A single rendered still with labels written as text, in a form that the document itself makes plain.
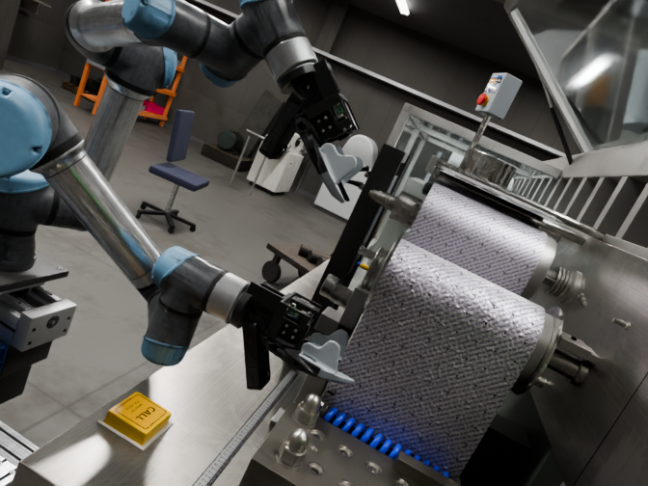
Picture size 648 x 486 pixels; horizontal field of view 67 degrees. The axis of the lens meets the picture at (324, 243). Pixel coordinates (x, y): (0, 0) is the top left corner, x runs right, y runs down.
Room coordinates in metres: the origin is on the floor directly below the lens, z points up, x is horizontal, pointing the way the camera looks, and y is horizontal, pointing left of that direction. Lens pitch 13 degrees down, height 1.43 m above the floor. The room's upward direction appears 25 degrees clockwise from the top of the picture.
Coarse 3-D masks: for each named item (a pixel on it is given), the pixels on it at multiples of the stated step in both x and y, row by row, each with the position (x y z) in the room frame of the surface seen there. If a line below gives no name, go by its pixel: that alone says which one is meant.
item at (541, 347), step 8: (552, 320) 0.71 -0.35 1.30; (544, 328) 0.69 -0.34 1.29; (552, 328) 0.70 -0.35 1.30; (544, 336) 0.68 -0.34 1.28; (536, 344) 0.68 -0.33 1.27; (544, 344) 0.68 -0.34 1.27; (536, 352) 0.67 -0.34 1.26; (544, 352) 0.67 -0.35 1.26; (528, 360) 0.67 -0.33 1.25; (536, 360) 0.67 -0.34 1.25; (528, 368) 0.68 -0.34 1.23; (520, 376) 0.69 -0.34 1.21; (528, 376) 0.68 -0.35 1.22
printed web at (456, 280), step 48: (432, 192) 0.97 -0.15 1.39; (432, 240) 0.94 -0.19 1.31; (480, 240) 0.92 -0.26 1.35; (528, 240) 0.93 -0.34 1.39; (384, 288) 0.71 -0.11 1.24; (432, 288) 0.70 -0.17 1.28; (480, 288) 0.71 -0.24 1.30; (432, 336) 0.69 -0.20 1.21; (480, 336) 0.68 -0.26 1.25; (528, 336) 0.68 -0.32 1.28
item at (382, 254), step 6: (378, 252) 0.76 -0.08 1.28; (384, 252) 0.76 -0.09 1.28; (378, 258) 0.75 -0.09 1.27; (384, 258) 0.75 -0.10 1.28; (372, 264) 0.74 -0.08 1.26; (378, 264) 0.74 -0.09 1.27; (372, 270) 0.74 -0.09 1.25; (378, 270) 0.74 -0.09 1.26; (366, 276) 0.74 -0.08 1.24; (372, 276) 0.74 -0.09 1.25; (366, 282) 0.74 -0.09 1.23; (372, 282) 0.74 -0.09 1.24; (366, 288) 0.75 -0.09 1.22
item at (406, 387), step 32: (384, 320) 0.70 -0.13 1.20; (352, 352) 0.71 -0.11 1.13; (384, 352) 0.70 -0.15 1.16; (416, 352) 0.69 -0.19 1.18; (448, 352) 0.69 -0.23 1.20; (352, 384) 0.70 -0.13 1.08; (384, 384) 0.70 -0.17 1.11; (416, 384) 0.69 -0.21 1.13; (448, 384) 0.68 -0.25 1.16; (480, 384) 0.68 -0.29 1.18; (512, 384) 0.67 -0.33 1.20; (352, 416) 0.70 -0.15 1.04; (384, 416) 0.69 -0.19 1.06; (416, 416) 0.69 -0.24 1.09; (448, 416) 0.68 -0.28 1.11; (480, 416) 0.67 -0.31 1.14; (416, 448) 0.68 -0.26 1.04; (448, 448) 0.68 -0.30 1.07
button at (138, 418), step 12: (132, 396) 0.68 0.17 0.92; (144, 396) 0.69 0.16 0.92; (120, 408) 0.64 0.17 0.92; (132, 408) 0.65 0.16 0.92; (144, 408) 0.66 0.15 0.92; (156, 408) 0.68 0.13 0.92; (108, 420) 0.63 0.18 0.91; (120, 420) 0.62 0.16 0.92; (132, 420) 0.63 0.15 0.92; (144, 420) 0.64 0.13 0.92; (156, 420) 0.65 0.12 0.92; (168, 420) 0.68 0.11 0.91; (132, 432) 0.62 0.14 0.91; (144, 432) 0.62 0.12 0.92; (156, 432) 0.65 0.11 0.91; (144, 444) 0.62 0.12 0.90
